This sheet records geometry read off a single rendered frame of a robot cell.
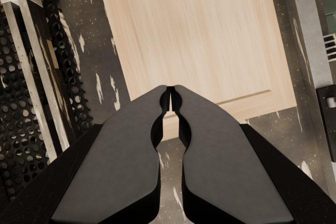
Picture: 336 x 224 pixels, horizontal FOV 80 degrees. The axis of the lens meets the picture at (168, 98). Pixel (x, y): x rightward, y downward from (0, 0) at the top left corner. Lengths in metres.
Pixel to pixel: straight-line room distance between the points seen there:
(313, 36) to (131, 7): 0.48
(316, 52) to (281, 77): 0.10
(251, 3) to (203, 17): 0.13
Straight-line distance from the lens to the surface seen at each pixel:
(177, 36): 0.57
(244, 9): 0.63
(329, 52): 0.73
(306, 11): 0.67
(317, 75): 0.66
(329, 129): 0.68
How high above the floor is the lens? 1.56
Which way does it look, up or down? 34 degrees down
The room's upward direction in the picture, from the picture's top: 166 degrees clockwise
